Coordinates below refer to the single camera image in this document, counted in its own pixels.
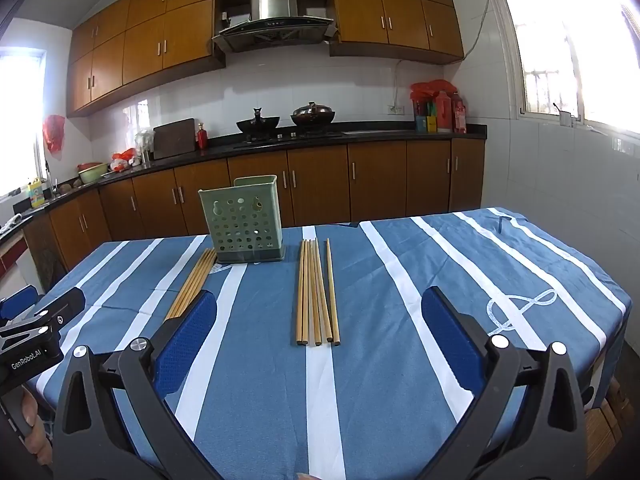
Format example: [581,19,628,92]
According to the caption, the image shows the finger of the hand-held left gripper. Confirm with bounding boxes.
[0,287,87,348]
[0,284,40,321]

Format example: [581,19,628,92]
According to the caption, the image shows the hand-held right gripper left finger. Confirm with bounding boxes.
[52,289,218,480]

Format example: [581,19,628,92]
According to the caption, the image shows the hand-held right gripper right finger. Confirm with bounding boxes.
[421,286,588,480]

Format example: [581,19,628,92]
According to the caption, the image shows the green perforated utensil holder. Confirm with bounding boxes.
[198,175,287,265]

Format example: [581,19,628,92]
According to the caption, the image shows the person's left hand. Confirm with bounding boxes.
[19,392,55,467]

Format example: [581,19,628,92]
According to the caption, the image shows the blue white striped tablecloth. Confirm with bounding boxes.
[22,206,633,480]

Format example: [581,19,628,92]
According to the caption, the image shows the yellow detergent bottle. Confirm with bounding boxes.
[27,176,46,209]

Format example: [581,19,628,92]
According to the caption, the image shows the green basin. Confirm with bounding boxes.
[77,161,108,184]

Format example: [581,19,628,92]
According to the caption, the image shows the red white plastic bag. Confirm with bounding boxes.
[111,149,141,173]

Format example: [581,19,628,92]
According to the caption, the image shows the small bright window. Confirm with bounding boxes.
[0,47,48,201]

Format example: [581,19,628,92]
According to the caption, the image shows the dark cutting board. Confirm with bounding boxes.
[152,118,197,161]

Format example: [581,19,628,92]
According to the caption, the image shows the wooden base cabinets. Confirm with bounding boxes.
[22,137,487,286]

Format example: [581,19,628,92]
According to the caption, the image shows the black kitchen countertop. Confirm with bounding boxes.
[0,124,488,248]

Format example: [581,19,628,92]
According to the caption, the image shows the slim red jug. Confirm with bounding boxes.
[451,92,467,134]

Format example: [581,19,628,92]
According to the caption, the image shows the black wok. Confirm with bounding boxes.
[236,107,281,141]

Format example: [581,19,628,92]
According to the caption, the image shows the black gas stove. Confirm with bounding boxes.
[232,130,346,148]

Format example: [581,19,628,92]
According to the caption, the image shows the red bag over bottles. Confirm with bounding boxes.
[410,80,457,103]

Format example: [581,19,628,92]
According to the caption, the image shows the dark pot with lid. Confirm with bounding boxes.
[290,102,336,133]

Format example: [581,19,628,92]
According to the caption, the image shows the large bright window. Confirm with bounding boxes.
[482,0,640,141]

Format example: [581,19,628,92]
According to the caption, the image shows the steel range hood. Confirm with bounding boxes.
[211,0,337,53]

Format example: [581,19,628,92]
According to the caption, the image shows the red plastic bag on wall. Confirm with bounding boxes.
[42,114,67,161]

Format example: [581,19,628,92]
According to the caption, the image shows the wide wooden wall cabinet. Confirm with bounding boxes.
[329,0,466,66]

